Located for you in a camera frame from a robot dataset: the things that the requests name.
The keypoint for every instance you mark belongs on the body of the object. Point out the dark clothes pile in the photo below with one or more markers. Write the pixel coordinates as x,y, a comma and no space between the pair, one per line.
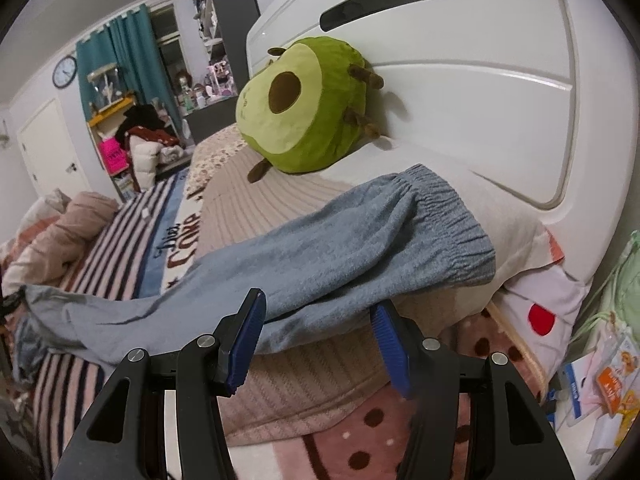
145,122

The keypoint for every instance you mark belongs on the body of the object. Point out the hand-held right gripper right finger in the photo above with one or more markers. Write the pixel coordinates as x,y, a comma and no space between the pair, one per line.
392,355

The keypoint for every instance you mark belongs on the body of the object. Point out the white headboard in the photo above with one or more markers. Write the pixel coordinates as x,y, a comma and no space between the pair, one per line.
475,110

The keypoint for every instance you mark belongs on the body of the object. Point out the pink dotted sheet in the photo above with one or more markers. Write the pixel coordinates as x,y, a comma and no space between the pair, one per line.
370,440

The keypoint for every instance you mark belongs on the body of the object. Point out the mannequin head with wig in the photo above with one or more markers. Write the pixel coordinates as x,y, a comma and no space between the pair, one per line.
184,87

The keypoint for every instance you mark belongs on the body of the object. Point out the floral pillow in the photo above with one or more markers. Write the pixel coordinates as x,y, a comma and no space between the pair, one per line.
215,155

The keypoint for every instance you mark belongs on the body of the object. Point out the orange printed packet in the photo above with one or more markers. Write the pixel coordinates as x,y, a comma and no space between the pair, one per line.
614,390

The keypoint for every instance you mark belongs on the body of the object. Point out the pink duvet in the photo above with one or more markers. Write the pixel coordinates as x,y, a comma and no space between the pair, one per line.
65,230

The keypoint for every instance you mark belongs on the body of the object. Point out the beige ribbed pillow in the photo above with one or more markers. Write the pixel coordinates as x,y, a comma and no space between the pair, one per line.
280,195

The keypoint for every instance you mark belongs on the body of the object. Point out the striped blanket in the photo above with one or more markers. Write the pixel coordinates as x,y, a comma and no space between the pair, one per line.
115,255

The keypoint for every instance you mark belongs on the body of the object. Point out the green avocado plush pillow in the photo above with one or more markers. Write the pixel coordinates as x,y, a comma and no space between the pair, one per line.
320,125

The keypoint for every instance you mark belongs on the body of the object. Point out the white door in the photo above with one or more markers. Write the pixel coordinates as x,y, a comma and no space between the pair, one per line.
47,150

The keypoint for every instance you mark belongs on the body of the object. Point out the round wall clock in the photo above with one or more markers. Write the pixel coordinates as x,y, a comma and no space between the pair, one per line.
65,72

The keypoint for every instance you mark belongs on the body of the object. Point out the light green cloth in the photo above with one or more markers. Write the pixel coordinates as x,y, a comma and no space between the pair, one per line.
625,285

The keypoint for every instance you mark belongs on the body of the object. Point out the teal curtain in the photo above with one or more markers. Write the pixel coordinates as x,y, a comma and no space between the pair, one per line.
135,45

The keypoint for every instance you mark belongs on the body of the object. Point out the window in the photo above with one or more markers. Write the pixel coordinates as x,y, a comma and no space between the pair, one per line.
167,40

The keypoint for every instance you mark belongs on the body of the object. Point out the group of desk figurines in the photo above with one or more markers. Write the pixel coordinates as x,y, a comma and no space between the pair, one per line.
217,82

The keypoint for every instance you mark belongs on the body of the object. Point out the grey pants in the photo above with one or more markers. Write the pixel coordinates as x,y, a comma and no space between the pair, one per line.
350,240

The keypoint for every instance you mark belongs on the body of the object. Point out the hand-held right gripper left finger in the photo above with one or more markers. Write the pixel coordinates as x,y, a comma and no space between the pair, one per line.
245,345

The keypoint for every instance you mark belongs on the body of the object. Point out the glass display case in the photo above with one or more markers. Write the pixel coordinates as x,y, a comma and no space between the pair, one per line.
105,87

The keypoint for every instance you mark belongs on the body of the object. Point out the pink bag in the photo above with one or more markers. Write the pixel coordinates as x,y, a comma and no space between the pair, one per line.
112,156

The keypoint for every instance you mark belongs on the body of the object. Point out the yellow shelf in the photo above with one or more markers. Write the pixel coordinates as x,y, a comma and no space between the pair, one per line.
102,117

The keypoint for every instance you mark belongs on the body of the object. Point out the white puffer jacket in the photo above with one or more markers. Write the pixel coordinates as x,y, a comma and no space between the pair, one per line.
145,162

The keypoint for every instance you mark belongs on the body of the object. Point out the blue and white packet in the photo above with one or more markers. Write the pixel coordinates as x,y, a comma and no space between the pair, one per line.
575,390

